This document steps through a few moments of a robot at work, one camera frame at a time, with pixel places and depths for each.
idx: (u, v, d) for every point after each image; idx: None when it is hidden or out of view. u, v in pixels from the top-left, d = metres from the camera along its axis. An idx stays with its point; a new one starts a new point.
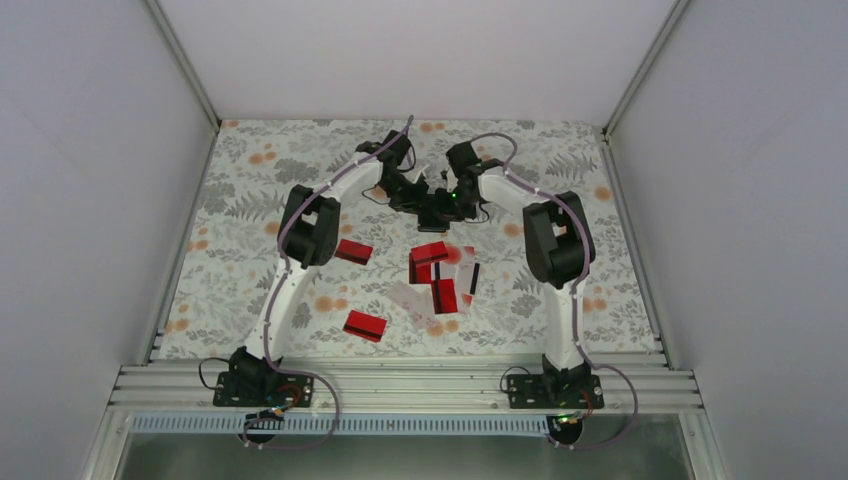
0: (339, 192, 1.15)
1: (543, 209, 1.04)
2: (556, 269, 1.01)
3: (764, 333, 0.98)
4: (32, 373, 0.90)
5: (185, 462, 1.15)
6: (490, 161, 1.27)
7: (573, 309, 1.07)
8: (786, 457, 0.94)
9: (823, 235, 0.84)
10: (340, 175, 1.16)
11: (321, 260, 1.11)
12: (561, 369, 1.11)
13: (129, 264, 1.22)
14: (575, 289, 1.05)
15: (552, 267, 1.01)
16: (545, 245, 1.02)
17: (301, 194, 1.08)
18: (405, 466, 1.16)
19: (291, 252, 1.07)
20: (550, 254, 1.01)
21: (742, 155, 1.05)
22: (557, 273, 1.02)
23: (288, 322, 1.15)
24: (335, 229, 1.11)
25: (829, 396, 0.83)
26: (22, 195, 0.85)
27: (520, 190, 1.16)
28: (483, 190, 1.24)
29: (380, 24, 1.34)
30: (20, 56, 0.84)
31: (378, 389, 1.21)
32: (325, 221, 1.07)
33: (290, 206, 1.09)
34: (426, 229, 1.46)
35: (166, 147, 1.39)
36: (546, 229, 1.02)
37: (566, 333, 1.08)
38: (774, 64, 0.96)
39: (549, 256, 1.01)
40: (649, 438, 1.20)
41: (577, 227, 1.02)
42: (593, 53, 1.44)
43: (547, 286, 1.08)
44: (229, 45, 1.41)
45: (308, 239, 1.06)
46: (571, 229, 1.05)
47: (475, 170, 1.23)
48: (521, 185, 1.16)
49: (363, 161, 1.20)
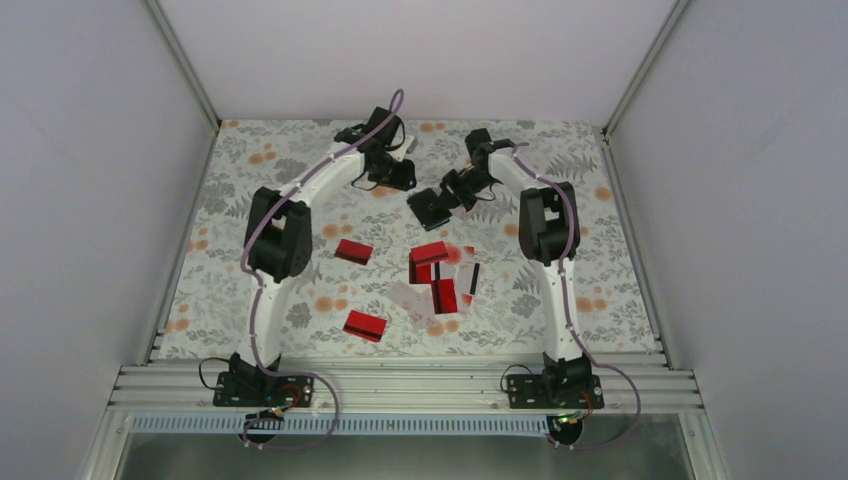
0: (311, 193, 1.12)
1: (540, 194, 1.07)
2: (541, 249, 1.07)
3: (763, 332, 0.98)
4: (32, 374, 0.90)
5: (185, 463, 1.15)
6: (502, 139, 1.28)
7: (563, 290, 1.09)
8: (785, 456, 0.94)
9: (823, 236, 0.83)
10: (312, 174, 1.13)
11: (292, 272, 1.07)
12: (559, 359, 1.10)
13: (129, 265, 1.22)
14: (563, 267, 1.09)
15: (537, 248, 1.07)
16: (534, 226, 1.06)
17: (265, 197, 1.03)
18: (405, 466, 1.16)
19: (264, 263, 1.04)
20: (538, 237, 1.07)
21: (743, 156, 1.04)
22: (542, 252, 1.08)
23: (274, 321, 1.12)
24: (307, 236, 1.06)
25: (828, 397, 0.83)
26: (21, 196, 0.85)
27: (523, 174, 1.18)
28: (493, 168, 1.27)
29: (380, 22, 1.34)
30: (21, 57, 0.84)
31: (378, 389, 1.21)
32: (294, 228, 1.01)
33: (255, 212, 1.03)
34: (434, 226, 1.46)
35: (166, 146, 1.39)
36: (537, 215, 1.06)
37: (559, 318, 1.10)
38: (775, 65, 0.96)
39: (536, 237, 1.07)
40: (649, 437, 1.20)
41: (567, 207, 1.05)
42: (593, 52, 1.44)
43: (538, 263, 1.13)
44: (230, 46, 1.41)
45: (278, 249, 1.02)
46: (562, 212, 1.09)
47: (486, 147, 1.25)
48: (524, 170, 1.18)
49: (340, 156, 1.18)
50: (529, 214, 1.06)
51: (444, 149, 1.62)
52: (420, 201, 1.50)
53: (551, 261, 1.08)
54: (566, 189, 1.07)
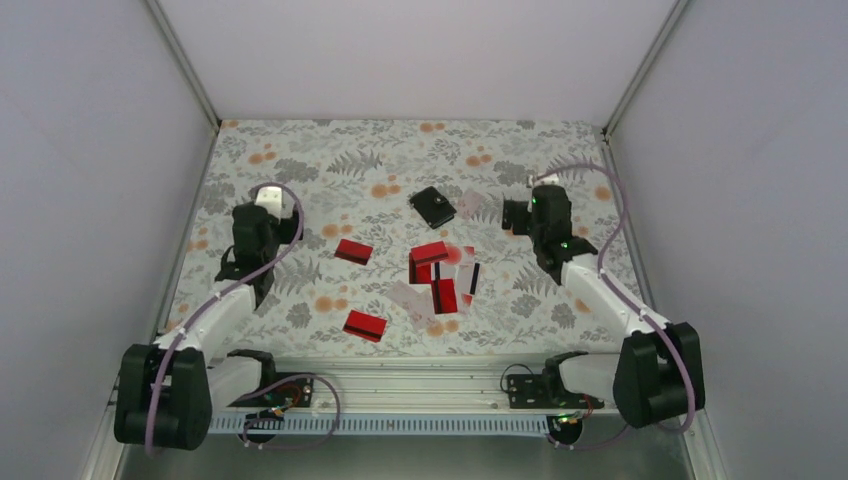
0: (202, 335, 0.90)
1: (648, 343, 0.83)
2: (651, 409, 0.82)
3: (761, 331, 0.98)
4: (33, 373, 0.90)
5: (187, 463, 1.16)
6: (582, 244, 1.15)
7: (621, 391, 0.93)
8: (785, 458, 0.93)
9: (823, 234, 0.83)
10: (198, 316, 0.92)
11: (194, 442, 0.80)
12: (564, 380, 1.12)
13: (129, 265, 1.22)
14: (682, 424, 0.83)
15: (646, 407, 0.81)
16: (643, 381, 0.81)
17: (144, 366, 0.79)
18: (405, 467, 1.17)
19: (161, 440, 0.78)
20: (644, 394, 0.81)
21: (742, 155, 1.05)
22: (652, 413, 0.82)
23: (233, 375, 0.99)
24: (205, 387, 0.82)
25: (827, 398, 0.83)
26: (21, 193, 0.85)
27: (622, 303, 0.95)
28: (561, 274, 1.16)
29: (379, 22, 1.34)
30: (21, 55, 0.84)
31: (378, 389, 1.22)
32: (183, 387, 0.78)
33: (127, 390, 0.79)
34: (440, 223, 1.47)
35: (166, 146, 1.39)
36: (647, 366, 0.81)
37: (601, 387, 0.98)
38: (774, 64, 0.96)
39: (643, 393, 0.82)
40: (649, 437, 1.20)
41: (674, 354, 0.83)
42: (593, 52, 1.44)
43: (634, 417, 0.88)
44: (230, 45, 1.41)
45: (173, 417, 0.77)
46: (671, 361, 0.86)
47: (562, 255, 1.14)
48: (625, 301, 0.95)
49: (228, 292, 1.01)
50: (635, 366, 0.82)
51: (444, 149, 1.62)
52: (421, 201, 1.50)
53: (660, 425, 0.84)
54: (684, 333, 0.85)
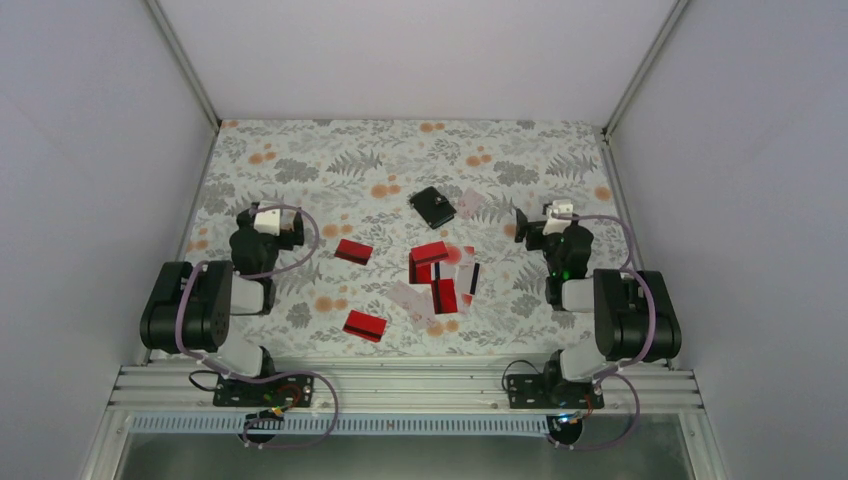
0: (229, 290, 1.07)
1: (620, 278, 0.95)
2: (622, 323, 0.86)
3: (762, 331, 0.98)
4: (32, 372, 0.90)
5: (186, 462, 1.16)
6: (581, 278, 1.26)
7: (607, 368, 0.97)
8: (786, 457, 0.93)
9: (823, 233, 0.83)
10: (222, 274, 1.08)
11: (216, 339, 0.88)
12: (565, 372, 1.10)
13: (130, 265, 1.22)
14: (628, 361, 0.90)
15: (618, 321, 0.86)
16: (614, 300, 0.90)
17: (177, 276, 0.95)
18: (405, 467, 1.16)
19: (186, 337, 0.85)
20: (616, 309, 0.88)
21: (743, 155, 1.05)
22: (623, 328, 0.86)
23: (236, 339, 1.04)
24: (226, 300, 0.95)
25: (828, 397, 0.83)
26: (20, 192, 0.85)
27: None
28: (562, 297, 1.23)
29: (379, 22, 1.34)
30: (20, 54, 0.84)
31: (378, 389, 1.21)
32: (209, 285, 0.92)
33: (161, 286, 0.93)
34: (439, 223, 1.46)
35: (167, 146, 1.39)
36: (618, 291, 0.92)
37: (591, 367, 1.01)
38: (773, 66, 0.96)
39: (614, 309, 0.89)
40: (649, 437, 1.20)
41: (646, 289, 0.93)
42: (593, 52, 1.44)
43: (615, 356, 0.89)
44: (230, 45, 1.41)
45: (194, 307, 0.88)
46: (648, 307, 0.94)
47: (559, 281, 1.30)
48: None
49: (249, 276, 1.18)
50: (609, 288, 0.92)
51: (443, 149, 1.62)
52: (421, 201, 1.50)
53: (633, 347, 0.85)
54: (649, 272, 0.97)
